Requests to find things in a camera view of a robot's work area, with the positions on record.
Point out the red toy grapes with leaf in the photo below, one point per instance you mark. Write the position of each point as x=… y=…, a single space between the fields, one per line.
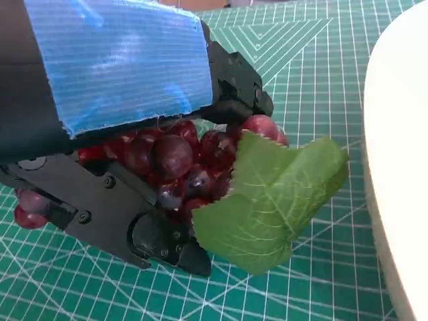
x=170 y=157

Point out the white plate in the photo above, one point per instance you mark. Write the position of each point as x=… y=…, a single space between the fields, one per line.
x=401 y=133

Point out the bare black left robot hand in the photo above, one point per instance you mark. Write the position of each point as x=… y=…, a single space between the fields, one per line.
x=117 y=67

